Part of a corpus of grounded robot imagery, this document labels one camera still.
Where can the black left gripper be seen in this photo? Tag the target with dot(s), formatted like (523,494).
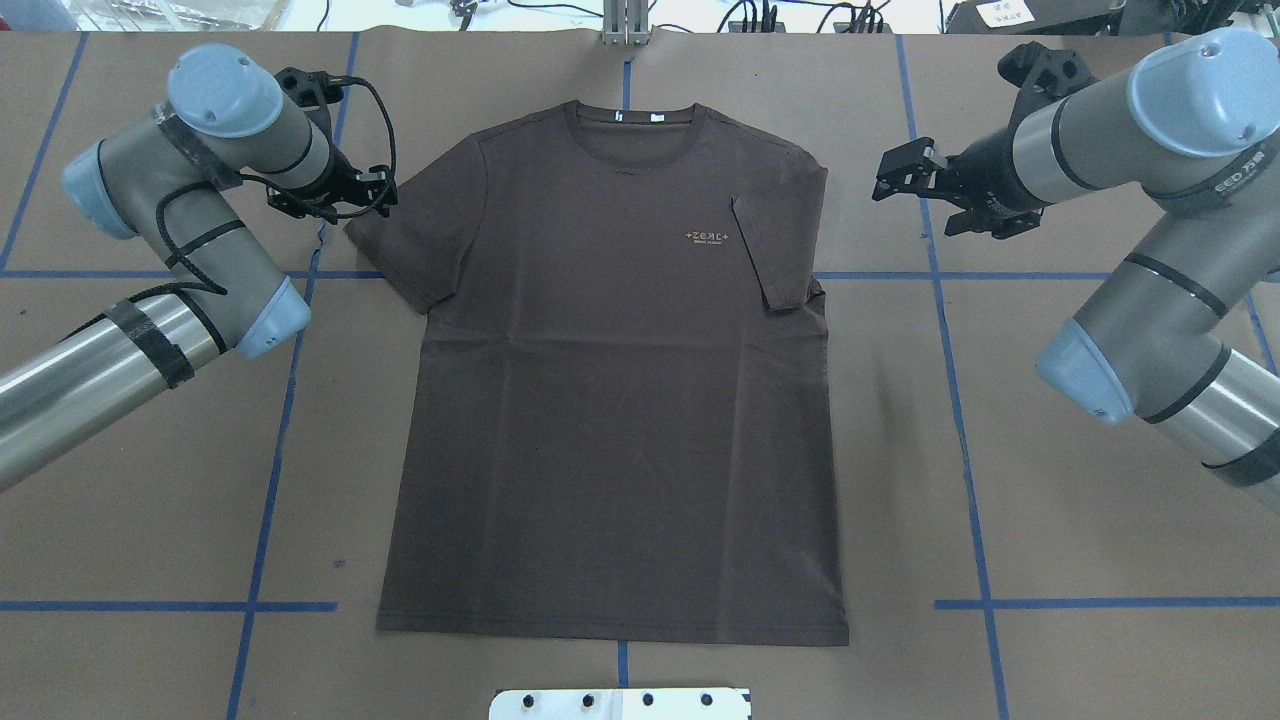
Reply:
(338,172)

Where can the dark brown t-shirt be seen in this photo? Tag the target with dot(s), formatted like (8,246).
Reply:
(621,427)

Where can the white metal base plate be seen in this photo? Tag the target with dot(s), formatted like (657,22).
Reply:
(623,703)

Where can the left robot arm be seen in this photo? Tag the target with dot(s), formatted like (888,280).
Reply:
(225,121)

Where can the aluminium frame post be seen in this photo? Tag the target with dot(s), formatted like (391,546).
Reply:
(626,23)

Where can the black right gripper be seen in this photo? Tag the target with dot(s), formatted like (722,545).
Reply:
(988,165)

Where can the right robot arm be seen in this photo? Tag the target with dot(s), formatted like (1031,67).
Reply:
(1194,124)

